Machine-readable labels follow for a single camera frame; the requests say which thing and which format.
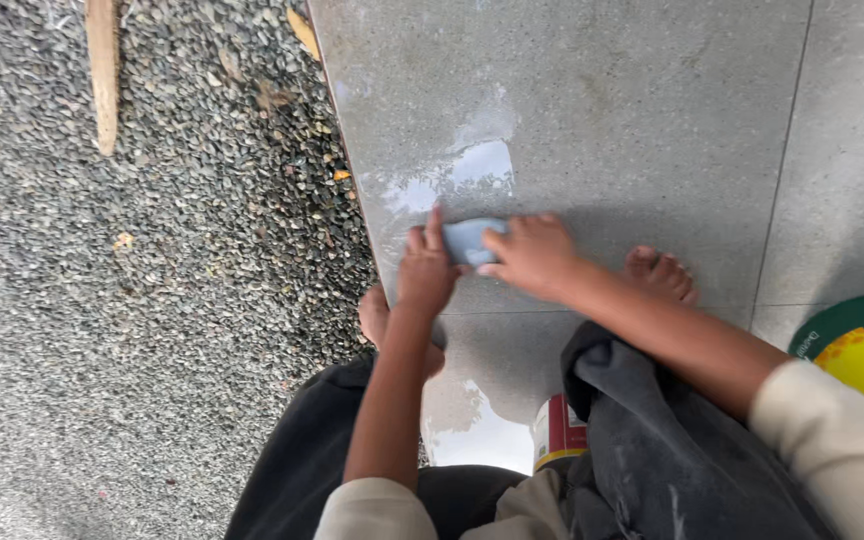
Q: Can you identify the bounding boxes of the person's left foot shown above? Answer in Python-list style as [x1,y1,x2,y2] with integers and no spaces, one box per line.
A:
[357,283,447,378]

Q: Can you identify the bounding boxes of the person's foot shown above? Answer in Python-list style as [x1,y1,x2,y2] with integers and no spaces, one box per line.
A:
[357,283,447,378]
[623,245,701,307]

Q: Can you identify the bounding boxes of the person's dark trousers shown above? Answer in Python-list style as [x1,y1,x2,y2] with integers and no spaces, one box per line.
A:
[223,321,842,540]

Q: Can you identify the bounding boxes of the person's right hand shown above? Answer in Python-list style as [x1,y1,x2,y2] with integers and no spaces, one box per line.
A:
[477,213,585,303]

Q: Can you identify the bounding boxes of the person's beige shirt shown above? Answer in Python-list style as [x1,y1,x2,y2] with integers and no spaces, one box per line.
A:
[313,360,864,540]

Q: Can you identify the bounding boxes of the yellow dry leaf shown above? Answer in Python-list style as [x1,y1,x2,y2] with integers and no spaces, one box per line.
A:
[286,6,323,63]

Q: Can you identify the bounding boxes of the person's right foot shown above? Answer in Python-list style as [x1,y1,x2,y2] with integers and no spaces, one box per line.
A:
[623,245,701,307]

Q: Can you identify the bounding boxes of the wooden stick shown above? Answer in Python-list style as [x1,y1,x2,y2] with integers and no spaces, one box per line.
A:
[84,0,122,158]

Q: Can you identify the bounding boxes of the person's left hand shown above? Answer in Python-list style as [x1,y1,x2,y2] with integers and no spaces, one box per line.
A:
[396,204,462,318]

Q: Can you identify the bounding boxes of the red and white tin can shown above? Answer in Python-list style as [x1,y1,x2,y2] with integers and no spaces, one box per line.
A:
[531,393,589,475]

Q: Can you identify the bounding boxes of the green bucket with yellow label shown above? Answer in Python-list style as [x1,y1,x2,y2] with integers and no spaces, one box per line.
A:
[788,291,864,432]

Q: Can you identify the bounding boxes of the grey-blue rubbing block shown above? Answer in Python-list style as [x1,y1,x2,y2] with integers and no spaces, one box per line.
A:
[441,217,511,268]

